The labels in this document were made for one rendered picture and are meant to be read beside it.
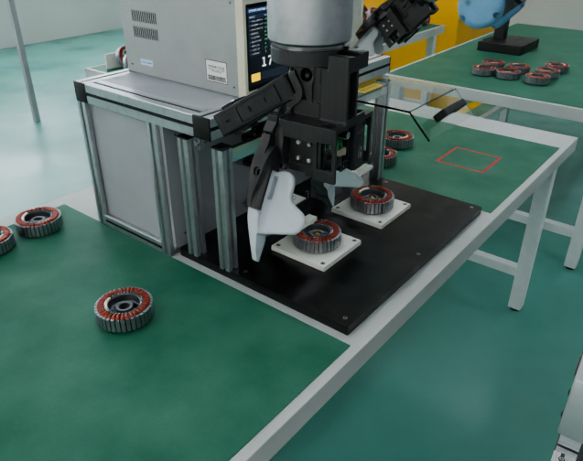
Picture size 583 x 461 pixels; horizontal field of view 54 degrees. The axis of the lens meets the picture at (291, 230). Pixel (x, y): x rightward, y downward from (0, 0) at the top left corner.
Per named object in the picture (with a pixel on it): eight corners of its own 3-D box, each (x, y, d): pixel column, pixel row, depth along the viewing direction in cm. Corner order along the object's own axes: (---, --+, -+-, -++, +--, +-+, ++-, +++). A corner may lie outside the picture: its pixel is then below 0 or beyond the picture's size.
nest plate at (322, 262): (361, 244, 134) (361, 240, 134) (323, 272, 124) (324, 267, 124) (309, 225, 143) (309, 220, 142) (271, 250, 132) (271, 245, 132)
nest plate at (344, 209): (410, 208, 151) (411, 203, 150) (381, 229, 141) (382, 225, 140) (361, 192, 159) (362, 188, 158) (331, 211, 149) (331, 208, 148)
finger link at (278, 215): (280, 273, 52) (312, 176, 52) (230, 253, 55) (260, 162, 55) (296, 275, 55) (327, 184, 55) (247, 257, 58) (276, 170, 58)
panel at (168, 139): (338, 163, 178) (341, 65, 163) (177, 249, 133) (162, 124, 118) (334, 162, 178) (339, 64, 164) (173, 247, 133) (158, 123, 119)
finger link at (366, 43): (355, 69, 128) (383, 43, 122) (340, 48, 129) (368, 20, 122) (363, 67, 131) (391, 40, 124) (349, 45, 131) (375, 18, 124)
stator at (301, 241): (350, 241, 133) (351, 228, 131) (318, 261, 126) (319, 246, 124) (314, 226, 140) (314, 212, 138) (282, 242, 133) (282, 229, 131)
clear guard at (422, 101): (473, 115, 144) (477, 91, 141) (429, 142, 127) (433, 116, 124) (362, 92, 161) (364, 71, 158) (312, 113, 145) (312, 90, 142)
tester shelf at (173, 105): (389, 72, 156) (391, 55, 153) (210, 142, 109) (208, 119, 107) (266, 50, 179) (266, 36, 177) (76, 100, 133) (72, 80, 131)
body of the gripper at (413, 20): (386, 50, 121) (427, 12, 112) (363, 17, 121) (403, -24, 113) (404, 44, 126) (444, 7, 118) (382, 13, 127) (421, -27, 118)
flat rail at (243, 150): (383, 96, 156) (384, 85, 155) (224, 166, 114) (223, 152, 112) (380, 95, 157) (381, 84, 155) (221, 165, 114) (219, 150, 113)
